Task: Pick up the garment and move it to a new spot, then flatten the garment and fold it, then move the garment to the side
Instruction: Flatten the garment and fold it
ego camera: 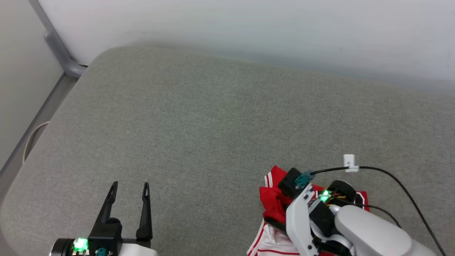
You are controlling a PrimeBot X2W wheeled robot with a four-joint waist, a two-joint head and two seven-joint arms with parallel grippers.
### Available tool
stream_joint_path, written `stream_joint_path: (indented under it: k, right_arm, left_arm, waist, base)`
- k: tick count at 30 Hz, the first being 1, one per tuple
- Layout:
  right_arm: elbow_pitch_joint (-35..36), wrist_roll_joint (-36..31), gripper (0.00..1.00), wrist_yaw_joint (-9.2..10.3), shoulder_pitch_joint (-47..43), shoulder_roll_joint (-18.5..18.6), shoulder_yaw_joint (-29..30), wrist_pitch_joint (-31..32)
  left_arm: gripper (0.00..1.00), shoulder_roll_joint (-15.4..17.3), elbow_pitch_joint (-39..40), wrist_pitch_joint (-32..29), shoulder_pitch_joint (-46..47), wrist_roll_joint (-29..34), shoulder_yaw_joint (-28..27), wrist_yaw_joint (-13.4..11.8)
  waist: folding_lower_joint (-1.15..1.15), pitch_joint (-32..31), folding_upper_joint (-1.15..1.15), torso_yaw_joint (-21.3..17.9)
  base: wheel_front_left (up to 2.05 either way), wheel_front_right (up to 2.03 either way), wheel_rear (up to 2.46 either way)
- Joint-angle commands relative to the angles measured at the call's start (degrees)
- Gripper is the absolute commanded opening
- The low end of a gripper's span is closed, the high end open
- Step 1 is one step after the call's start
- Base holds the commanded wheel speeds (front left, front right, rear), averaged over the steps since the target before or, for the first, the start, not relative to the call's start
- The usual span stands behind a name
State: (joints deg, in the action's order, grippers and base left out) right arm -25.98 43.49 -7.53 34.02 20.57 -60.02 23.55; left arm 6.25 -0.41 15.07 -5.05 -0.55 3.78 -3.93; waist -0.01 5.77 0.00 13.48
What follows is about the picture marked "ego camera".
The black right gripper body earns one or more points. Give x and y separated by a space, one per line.
343 192

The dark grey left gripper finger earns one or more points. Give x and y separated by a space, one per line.
145 220
108 206

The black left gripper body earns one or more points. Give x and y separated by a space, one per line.
67 248

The red and white garment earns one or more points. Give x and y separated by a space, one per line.
272 204

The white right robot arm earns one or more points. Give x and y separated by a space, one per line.
373 231

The grey baseboard strip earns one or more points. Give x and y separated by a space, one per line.
37 121

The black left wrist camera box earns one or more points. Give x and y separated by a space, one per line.
105 234

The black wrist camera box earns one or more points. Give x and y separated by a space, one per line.
288 183
105 234

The white left camera mount bracket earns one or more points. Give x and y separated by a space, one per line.
138 250

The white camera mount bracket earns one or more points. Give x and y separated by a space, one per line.
298 220
138 250

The white right camera mount bracket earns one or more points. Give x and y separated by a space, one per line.
298 220

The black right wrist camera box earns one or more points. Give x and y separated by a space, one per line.
288 183

